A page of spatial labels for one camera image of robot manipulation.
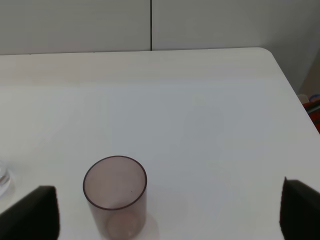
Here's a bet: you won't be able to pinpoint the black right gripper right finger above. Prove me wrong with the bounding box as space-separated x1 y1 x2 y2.
279 178 320 240

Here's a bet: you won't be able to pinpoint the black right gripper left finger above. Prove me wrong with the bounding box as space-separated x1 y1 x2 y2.
0 186 60 240

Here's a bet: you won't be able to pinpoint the clear glass water bottle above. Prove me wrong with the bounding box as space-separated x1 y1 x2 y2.
0 161 11 196

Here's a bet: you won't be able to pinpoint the pink translucent plastic cup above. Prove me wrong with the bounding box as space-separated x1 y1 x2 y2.
82 155 148 240

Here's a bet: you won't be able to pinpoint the red and blue background objects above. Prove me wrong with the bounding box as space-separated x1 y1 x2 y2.
297 93 320 133

